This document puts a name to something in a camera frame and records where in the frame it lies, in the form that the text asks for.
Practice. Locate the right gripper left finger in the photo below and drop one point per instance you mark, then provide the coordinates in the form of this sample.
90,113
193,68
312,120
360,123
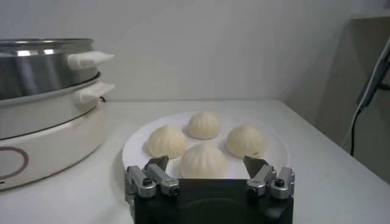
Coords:
152,178

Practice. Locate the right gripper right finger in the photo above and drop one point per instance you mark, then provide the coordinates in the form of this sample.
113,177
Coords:
268,178

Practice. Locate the white steamed baozi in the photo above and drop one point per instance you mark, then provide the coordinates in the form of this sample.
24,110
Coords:
202,162
246,141
167,141
204,125

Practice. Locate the steel and white steamer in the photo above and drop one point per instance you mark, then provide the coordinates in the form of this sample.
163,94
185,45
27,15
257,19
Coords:
55,137

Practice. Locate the stainless steel steamer basket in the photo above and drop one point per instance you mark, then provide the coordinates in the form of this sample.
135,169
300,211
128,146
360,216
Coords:
39,70

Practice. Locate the white round plate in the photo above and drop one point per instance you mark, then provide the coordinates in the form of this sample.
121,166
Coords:
137,149

